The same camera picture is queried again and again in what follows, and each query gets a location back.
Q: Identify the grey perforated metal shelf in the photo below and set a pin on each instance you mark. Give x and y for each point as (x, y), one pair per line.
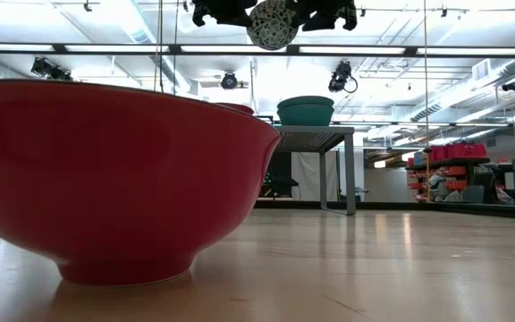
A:
(313, 134)

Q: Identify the black round ceiling fixture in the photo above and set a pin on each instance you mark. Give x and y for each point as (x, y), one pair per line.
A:
(229, 81)

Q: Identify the black aluminium rig frame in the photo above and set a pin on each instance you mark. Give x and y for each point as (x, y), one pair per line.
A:
(342, 49)

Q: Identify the black ceiling spotlight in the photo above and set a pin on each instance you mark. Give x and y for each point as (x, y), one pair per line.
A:
(513, 85)

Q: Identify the large red bowl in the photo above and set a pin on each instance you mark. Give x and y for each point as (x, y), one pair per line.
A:
(105, 179)

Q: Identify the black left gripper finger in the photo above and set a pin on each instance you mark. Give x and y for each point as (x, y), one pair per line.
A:
(235, 11)

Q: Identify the black twin ceiling lights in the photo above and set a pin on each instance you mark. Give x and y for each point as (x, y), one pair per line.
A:
(43, 67)

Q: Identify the small red storage bin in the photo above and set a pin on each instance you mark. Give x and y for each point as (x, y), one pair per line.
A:
(437, 154)

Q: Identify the wide red storage bin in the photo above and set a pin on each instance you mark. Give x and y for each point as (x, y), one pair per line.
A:
(465, 151)

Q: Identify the teal floral mini bowl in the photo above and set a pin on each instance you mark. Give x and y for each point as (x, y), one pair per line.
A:
(272, 27)
(304, 100)
(304, 116)

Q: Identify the black storage rack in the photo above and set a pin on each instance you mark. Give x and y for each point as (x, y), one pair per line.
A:
(449, 160)

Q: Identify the black overhead camera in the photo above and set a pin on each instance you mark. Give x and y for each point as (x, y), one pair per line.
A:
(340, 76)

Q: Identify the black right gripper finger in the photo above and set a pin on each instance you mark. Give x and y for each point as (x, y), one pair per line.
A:
(311, 13)

